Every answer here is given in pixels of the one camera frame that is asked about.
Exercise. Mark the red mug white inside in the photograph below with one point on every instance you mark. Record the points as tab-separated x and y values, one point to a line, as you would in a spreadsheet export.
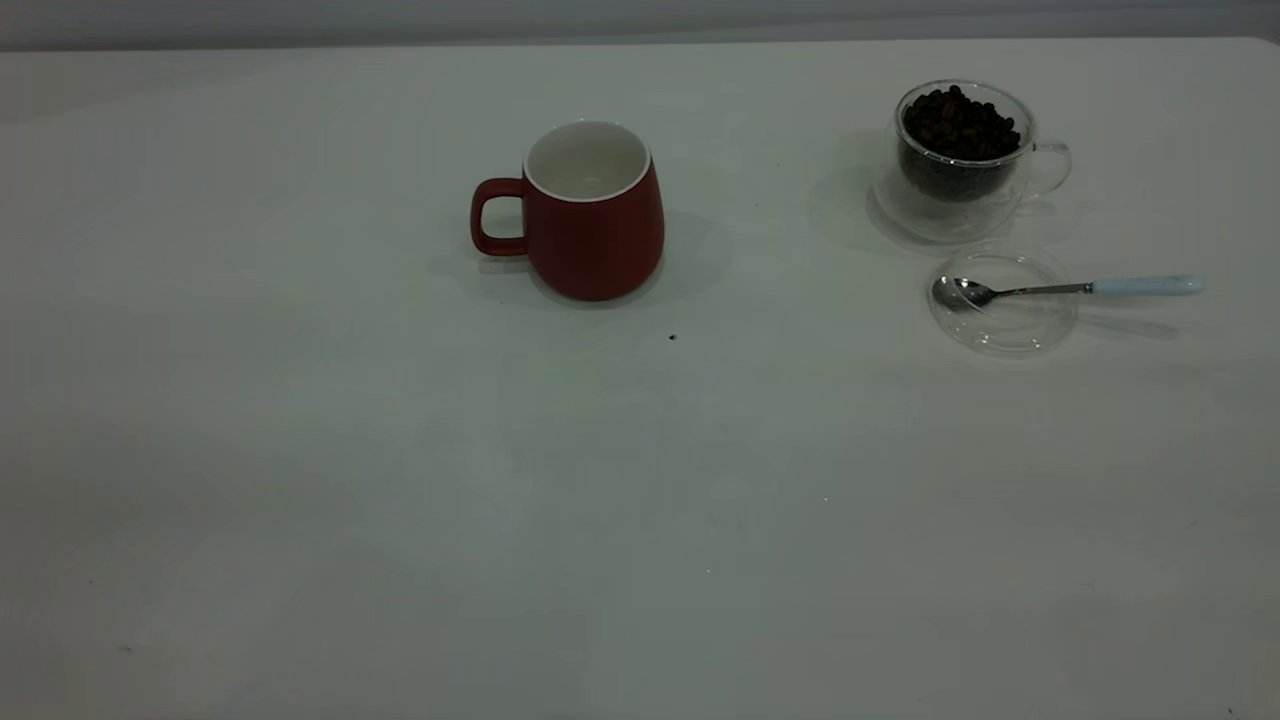
600	245

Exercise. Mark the clear round glass saucer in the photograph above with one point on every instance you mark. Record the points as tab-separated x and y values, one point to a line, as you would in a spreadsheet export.
1010	330

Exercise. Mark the pile of coffee beans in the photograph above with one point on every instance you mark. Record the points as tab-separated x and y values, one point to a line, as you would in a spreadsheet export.
960	130

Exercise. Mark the clear double-walled glass cup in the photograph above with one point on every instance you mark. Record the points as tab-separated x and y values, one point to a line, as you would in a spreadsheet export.
950	215

